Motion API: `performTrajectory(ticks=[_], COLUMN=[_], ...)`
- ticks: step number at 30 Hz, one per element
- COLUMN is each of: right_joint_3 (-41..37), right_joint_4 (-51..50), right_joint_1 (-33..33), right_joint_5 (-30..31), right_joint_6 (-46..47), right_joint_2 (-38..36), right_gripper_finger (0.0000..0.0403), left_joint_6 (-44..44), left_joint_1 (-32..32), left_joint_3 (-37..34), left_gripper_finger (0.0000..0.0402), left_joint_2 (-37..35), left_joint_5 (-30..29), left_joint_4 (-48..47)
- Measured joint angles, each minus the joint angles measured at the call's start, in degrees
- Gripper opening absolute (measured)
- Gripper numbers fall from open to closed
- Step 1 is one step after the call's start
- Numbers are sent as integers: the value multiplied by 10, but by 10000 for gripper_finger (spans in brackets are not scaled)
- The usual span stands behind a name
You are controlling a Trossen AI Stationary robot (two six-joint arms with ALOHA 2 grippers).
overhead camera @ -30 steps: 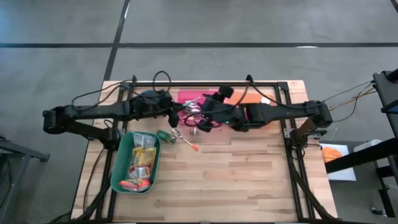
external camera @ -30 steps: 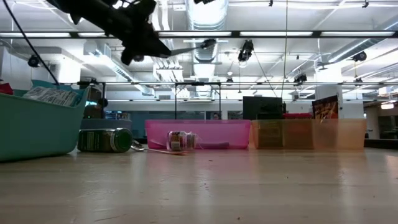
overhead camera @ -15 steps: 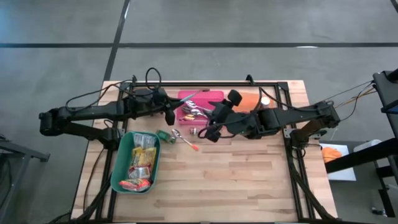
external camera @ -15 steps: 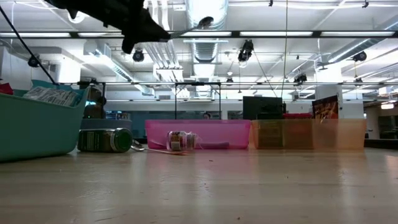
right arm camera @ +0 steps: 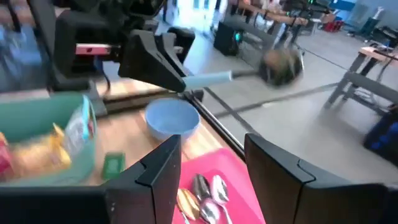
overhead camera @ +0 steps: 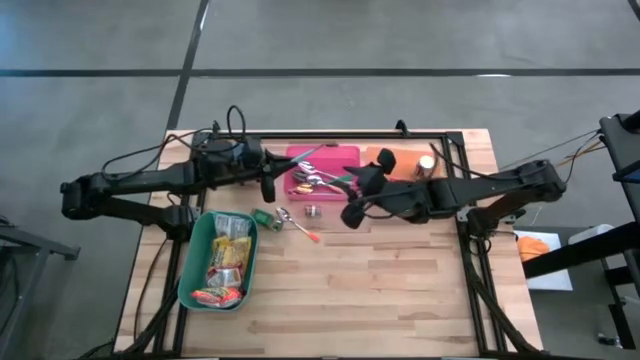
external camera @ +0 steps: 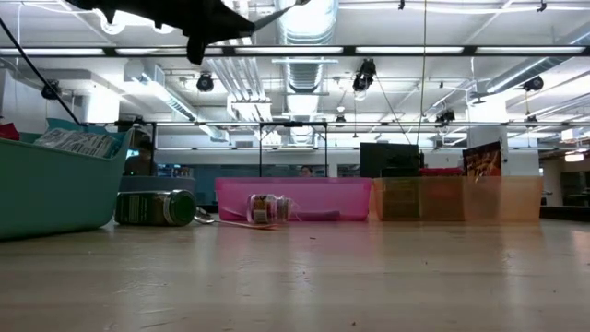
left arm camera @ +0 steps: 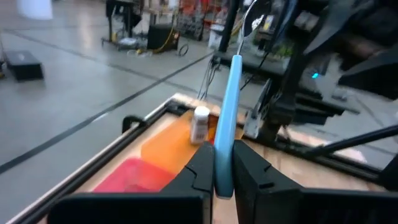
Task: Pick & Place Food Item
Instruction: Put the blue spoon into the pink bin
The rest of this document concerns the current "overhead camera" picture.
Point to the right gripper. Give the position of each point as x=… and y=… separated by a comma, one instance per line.
x=385, y=195

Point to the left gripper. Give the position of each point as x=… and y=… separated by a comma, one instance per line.
x=257, y=162

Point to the dark metal spoon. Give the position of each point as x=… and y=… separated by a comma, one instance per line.
x=300, y=176

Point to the white-lidded spice jar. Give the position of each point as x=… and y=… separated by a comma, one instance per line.
x=425, y=166

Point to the yellow ramen packet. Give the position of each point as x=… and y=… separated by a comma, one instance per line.
x=230, y=252

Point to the red ramen packet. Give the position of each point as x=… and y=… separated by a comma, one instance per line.
x=225, y=276

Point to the orange Maruchan ramen packet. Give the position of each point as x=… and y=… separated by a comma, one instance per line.
x=217, y=296

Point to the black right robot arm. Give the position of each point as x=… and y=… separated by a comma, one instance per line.
x=490, y=190

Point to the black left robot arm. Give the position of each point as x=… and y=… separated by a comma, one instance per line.
x=150, y=182

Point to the pink plastic bin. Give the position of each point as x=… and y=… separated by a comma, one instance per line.
x=335, y=155

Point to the orange plastic bin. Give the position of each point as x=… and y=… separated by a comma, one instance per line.
x=407, y=155

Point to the small saffron spice jar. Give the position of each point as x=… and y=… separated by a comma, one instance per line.
x=312, y=211

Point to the teal plastic basket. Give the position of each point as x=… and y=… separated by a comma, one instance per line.
x=195, y=260

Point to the orange cloth object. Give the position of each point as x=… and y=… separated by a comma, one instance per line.
x=532, y=248

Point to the white paper sheet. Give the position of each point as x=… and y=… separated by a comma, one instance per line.
x=552, y=280

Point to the white plastic container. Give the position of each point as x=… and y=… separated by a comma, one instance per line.
x=590, y=232

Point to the grey metal stand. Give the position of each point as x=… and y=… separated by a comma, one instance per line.
x=40, y=242

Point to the black equipment stand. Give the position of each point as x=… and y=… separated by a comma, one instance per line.
x=622, y=150

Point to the small black floor device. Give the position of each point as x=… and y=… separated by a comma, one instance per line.
x=607, y=341

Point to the black aluminium rig frame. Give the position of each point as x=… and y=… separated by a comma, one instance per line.
x=350, y=135

